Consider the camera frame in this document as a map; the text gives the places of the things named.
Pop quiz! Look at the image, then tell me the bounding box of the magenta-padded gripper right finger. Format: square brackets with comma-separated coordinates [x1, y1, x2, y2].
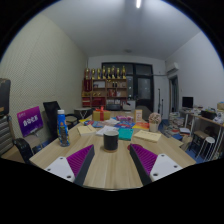
[129, 143, 184, 187]

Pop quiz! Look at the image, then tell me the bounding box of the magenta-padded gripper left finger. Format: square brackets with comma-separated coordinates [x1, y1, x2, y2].
[44, 144, 96, 187]

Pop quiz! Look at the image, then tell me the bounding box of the blue white-capped drink bottle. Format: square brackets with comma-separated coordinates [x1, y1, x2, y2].
[56, 109, 71, 148]

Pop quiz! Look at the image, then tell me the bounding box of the flat round red coaster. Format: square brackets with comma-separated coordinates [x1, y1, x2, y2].
[126, 143, 144, 152]

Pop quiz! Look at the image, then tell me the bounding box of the tan paper book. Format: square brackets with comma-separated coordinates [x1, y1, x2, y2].
[133, 129, 163, 144]

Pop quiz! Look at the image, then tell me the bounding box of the teal book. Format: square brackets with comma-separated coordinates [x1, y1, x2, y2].
[118, 127, 134, 141]

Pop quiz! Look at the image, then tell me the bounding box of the cream notepad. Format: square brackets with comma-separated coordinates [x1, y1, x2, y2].
[76, 124, 98, 137]

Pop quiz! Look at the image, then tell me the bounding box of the orange book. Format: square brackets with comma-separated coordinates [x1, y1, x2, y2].
[132, 121, 150, 131]

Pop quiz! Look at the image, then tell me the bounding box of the black mug white inside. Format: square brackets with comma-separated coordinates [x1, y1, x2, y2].
[102, 129, 120, 152]

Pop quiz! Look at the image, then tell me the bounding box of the blue book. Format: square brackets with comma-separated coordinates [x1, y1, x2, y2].
[114, 120, 136, 130]

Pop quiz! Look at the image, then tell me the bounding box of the potted pink flower bunch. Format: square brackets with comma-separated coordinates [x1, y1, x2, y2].
[148, 112, 163, 134]

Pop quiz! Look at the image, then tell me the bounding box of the colourful magazine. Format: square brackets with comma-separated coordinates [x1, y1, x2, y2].
[84, 120, 105, 129]

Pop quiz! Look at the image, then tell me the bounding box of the white paper sheet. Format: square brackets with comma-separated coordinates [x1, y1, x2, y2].
[95, 124, 119, 137]

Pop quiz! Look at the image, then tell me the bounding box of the orange upright carton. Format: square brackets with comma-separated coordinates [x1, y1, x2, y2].
[133, 109, 144, 123]

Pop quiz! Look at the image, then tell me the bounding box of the pink box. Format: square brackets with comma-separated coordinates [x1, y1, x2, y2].
[115, 115, 134, 122]

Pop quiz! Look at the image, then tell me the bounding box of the stack of books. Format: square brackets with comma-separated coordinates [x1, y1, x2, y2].
[168, 112, 184, 136]

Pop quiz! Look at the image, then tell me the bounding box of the small round table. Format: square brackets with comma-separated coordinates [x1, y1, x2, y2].
[73, 107, 93, 120]

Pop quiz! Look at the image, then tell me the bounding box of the yellow gift box red ribbon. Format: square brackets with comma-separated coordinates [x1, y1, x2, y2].
[92, 106, 112, 122]

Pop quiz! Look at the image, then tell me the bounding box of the black mesh office chair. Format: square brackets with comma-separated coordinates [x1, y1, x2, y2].
[42, 100, 79, 139]

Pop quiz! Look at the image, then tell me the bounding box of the purple sign board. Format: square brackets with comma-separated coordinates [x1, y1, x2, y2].
[16, 105, 44, 138]

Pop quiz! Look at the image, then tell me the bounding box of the white round stool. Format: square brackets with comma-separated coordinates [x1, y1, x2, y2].
[198, 136, 216, 159]

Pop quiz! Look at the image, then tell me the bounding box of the black computer monitor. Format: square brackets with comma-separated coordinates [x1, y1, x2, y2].
[181, 96, 194, 109]

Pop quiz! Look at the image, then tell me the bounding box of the dark glass door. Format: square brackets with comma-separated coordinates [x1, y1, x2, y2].
[101, 62, 155, 112]

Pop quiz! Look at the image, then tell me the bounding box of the wooden side desk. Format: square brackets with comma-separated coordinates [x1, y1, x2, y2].
[179, 108, 224, 161]

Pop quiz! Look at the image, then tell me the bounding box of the wooden shelf unit with trophies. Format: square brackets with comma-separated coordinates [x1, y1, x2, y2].
[81, 65, 128, 108]

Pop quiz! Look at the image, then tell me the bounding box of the white air conditioner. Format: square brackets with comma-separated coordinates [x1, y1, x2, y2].
[165, 61, 180, 76]

